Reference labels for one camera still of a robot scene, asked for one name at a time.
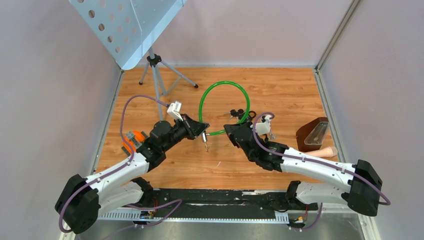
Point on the pink cylinder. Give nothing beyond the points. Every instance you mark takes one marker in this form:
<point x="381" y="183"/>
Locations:
<point x="326" y="152"/>

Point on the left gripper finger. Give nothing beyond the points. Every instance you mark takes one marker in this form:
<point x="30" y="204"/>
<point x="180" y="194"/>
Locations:
<point x="196" y="129"/>
<point x="194" y="123"/>

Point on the orange grey brick toy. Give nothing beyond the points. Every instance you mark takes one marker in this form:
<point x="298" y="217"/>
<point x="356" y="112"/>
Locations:
<point x="135" y="139"/>

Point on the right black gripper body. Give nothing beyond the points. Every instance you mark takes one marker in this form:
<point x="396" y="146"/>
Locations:
<point x="250" y="129"/>

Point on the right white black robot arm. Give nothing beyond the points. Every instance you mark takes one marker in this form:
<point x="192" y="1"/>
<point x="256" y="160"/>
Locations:
<point x="356" y="185"/>

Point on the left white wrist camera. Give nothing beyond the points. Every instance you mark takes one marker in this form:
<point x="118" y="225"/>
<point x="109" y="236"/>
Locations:
<point x="173" y="110"/>

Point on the green cable lock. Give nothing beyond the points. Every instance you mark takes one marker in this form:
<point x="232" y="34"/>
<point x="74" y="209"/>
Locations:
<point x="228" y="94"/>

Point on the light blue music stand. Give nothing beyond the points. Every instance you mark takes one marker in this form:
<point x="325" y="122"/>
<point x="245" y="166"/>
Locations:
<point x="128" y="30"/>

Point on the black padlock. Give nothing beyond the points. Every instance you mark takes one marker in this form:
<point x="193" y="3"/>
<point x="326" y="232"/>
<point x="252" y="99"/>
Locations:
<point x="251" y="115"/>

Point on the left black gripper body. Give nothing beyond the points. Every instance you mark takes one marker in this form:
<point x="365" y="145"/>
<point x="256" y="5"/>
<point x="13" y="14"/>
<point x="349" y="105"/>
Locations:
<point x="183" y="128"/>

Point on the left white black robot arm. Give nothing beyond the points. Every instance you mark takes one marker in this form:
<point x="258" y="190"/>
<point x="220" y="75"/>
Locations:
<point x="84" y="199"/>

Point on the yellow padlock keys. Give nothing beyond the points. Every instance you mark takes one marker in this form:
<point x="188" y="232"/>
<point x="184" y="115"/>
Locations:
<point x="272" y="136"/>

